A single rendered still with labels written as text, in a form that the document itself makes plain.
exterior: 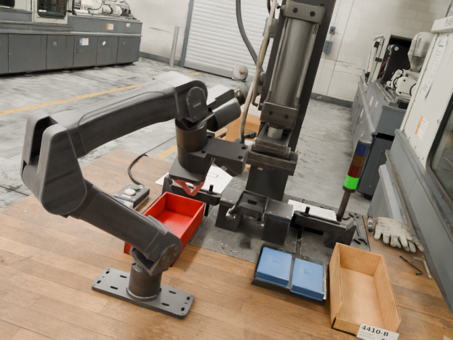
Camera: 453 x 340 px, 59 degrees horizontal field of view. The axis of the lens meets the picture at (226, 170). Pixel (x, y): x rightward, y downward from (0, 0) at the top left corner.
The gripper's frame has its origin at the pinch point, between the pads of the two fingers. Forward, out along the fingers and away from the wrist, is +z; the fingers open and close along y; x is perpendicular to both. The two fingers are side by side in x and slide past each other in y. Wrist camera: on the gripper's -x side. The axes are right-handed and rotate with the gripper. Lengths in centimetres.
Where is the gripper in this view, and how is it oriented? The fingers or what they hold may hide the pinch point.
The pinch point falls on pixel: (193, 186)
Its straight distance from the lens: 85.9
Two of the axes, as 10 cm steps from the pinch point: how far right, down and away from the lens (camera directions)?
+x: -9.6, -2.3, 1.5
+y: 2.8, -7.3, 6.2
